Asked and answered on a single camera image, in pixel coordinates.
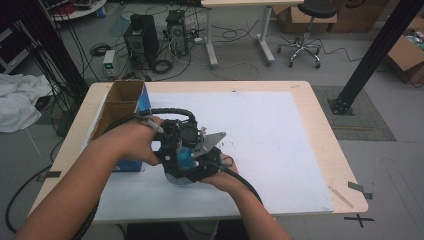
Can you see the round white table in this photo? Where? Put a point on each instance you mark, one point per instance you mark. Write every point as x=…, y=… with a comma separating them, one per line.
x=83, y=10

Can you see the small white power supply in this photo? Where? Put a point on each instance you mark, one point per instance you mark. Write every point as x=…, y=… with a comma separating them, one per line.
x=109, y=63

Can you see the gray computer tower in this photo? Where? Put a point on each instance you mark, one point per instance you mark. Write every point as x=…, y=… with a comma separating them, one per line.
x=176, y=28

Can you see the light wooden table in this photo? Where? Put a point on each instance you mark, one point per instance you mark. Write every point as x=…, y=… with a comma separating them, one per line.
x=333, y=150

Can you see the white cloth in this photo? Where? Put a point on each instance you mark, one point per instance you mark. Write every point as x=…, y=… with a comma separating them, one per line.
x=20, y=100

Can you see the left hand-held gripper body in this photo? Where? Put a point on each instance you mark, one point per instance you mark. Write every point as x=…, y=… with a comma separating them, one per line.
x=180, y=133

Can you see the black swivel stool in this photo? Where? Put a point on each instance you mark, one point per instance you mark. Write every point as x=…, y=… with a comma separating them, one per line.
x=308, y=40

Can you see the black computer tower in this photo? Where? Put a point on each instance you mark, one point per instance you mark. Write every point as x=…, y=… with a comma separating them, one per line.
x=141, y=36

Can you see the white foam board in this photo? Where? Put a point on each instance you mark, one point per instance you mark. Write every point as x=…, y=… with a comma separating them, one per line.
x=266, y=150

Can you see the blue cardboard box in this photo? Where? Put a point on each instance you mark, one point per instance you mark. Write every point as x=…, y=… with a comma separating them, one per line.
x=125, y=96

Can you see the white-legged desk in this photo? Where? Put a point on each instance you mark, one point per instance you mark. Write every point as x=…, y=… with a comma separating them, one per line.
x=265, y=33

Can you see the blue bottle with white cap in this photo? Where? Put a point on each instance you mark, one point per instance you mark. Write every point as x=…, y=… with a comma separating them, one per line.
x=186, y=160

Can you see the large cardboard box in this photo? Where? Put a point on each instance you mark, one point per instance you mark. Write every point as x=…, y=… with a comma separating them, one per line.
x=360, y=16

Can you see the black metal post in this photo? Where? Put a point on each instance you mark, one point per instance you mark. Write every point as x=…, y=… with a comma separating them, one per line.
x=376, y=46

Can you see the thin wooden stick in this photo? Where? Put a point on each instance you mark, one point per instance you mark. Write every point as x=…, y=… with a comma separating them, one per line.
x=340, y=196

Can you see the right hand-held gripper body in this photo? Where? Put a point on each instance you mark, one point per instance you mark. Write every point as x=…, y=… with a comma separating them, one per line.
x=210, y=143

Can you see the person's right hand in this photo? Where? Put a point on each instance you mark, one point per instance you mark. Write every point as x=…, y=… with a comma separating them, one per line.
x=226, y=181

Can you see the open cardboard box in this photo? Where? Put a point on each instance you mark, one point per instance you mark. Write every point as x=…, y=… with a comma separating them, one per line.
x=405, y=56

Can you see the person's left hand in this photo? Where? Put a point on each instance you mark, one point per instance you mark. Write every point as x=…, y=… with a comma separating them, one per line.
x=136, y=143

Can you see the small cardboard box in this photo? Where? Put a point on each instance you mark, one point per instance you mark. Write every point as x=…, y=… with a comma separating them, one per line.
x=290, y=20

